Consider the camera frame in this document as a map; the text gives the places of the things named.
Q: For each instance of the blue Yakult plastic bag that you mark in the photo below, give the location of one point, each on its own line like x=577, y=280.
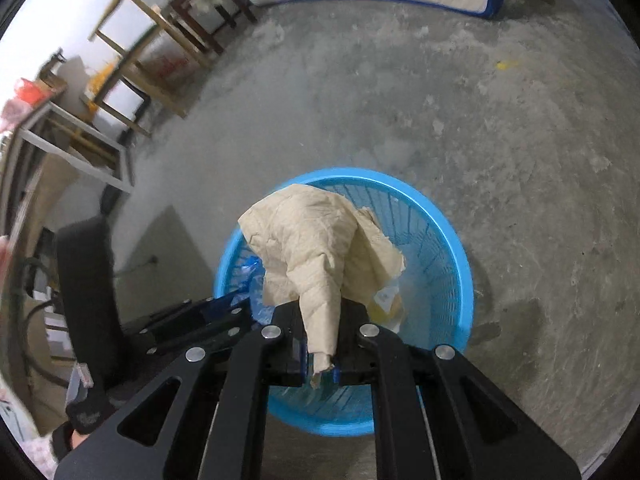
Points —
x=252, y=278

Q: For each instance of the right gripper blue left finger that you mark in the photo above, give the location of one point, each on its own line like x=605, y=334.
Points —
x=296, y=361

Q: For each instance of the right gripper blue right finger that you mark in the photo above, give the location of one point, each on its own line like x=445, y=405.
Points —
x=336, y=371

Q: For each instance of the wooden chair black seat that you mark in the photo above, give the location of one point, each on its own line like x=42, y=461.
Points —
x=130, y=70

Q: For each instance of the beige paper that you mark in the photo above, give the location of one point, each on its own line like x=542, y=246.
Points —
x=318, y=248

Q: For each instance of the dark wooden stool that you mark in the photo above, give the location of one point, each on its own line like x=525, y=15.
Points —
x=199, y=20

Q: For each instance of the left forearm pink sweater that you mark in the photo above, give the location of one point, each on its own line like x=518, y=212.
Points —
x=41, y=452

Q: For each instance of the person's left hand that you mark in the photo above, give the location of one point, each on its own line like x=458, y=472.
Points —
x=71, y=437

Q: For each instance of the white yellow medicine box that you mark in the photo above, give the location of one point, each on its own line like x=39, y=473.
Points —
x=386, y=308

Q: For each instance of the pink red plastic bags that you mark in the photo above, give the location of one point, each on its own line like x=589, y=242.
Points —
x=28, y=97

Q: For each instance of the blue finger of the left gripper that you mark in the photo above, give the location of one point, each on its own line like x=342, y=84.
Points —
x=213, y=308
x=220, y=332

